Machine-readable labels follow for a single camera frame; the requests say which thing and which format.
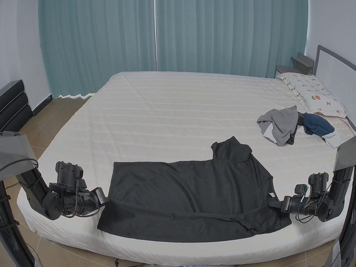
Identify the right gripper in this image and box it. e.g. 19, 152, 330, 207
280, 197, 300, 215

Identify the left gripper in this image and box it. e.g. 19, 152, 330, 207
87, 187, 107, 209

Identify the black T-shirt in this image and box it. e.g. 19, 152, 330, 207
97, 136, 292, 241

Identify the pile of clothes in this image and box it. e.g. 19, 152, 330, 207
256, 106, 341, 149

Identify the bed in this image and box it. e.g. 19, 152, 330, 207
17, 45, 356, 266

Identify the white printed pillow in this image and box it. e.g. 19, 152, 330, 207
278, 72, 348, 118

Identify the black chest of drawers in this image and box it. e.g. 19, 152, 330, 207
0, 80, 33, 133

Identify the grey bedside table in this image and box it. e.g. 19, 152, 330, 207
276, 52, 315, 78

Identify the blue-green curtain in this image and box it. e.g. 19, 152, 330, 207
39, 0, 157, 98
155, 0, 308, 78

